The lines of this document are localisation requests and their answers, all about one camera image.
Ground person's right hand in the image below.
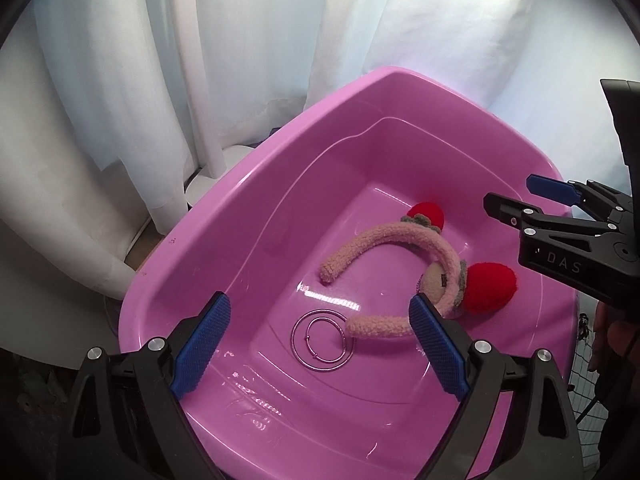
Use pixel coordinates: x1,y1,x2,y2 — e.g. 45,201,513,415
588,301,639,384

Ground pink fuzzy headband red pompoms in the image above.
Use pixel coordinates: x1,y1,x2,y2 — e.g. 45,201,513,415
319,202,518,320

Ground pink plastic tub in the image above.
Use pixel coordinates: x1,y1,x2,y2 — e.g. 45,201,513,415
118,68,577,479

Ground white sheer curtain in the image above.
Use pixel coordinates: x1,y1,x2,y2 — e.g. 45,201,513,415
1,0,639,367

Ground large silver hoop ring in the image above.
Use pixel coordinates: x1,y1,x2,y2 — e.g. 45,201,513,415
290,308,357,373

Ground small silver hoop ring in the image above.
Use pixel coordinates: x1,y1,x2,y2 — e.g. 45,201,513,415
305,314,346,360

